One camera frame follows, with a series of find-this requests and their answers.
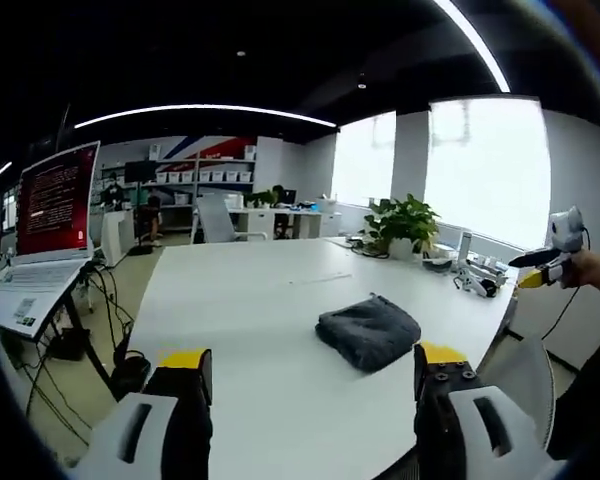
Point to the dark grey towel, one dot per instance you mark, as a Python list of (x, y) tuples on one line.
[(367, 333)]

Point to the open white laptop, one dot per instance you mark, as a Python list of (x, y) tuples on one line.
[(45, 235)]

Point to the person's right hand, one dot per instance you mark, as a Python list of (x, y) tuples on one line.
[(582, 270)]

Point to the grey mesh chair back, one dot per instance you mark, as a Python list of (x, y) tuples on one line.
[(520, 380)]

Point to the potted green plant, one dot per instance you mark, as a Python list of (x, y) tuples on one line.
[(405, 222)]

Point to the white side desk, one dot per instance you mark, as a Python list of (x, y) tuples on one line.
[(30, 300)]

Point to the white office chair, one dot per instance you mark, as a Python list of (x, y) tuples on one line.
[(225, 220)]

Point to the white cabinet desk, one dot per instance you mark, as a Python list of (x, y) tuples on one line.
[(285, 220)]

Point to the small potted plant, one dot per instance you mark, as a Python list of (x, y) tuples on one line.
[(261, 198)]

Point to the shelf with white boxes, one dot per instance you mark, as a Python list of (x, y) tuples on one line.
[(205, 172)]

